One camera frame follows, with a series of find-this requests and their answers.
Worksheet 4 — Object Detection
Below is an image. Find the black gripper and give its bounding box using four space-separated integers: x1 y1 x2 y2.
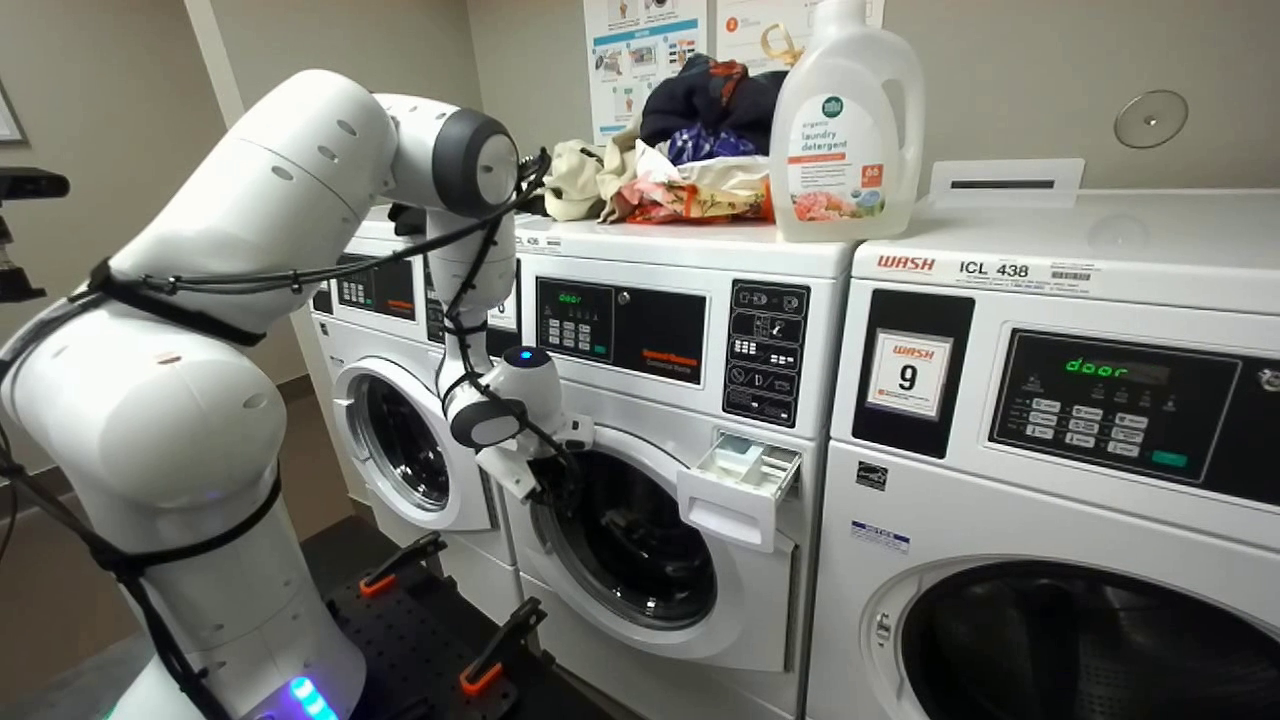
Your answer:
528 436 616 539

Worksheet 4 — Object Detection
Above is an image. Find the round glass washing machine door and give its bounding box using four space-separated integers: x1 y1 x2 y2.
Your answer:
512 420 804 678
333 358 501 535

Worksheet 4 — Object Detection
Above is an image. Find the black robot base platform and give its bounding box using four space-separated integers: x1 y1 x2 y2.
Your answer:
296 512 616 720

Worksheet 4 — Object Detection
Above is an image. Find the white washing machine number 8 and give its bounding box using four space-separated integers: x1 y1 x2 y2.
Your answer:
496 211 855 720

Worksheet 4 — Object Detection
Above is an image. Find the white washing machine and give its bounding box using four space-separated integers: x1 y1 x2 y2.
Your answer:
287 205 523 634

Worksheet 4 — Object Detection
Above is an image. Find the white washing machine number 9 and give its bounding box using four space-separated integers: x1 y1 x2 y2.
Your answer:
804 184 1280 720

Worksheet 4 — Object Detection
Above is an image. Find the white detergent drawer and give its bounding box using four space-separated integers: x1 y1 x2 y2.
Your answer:
677 427 809 554

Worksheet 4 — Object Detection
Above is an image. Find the red floral cloth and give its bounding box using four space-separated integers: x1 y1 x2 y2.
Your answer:
595 157 779 229

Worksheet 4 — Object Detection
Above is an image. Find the beige cloth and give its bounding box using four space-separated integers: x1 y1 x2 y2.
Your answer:
541 135 631 224

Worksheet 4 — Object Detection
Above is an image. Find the black panel with number 9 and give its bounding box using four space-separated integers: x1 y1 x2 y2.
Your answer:
854 283 980 460

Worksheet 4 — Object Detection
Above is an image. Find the white cloth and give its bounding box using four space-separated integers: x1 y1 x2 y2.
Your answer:
616 135 693 194

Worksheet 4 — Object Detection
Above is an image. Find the blue patterned cloth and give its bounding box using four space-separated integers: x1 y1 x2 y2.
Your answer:
659 120 767 169

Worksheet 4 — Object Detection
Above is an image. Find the dark navy garment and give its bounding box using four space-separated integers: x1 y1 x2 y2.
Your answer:
638 54 794 153

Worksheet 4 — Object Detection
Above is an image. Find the white detergent bottle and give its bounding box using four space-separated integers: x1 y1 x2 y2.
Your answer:
767 0 931 248

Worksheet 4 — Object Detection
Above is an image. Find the white slotted box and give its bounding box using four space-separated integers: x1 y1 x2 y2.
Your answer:
923 157 1087 217

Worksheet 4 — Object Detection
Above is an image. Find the black clamp with orange handle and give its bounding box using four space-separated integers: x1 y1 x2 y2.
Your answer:
455 593 553 706
358 531 454 604

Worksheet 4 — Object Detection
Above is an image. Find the wall poster with blue pictograms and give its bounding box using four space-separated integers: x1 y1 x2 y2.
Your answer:
582 0 714 145

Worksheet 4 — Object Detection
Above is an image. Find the wall poster with red print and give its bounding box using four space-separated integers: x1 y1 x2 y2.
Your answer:
714 0 826 75

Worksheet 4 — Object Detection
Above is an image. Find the black camera on stand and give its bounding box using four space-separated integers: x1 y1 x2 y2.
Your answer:
0 164 74 310

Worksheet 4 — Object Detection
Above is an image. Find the round white wall plate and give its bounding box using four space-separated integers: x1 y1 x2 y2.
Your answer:
1113 85 1193 153

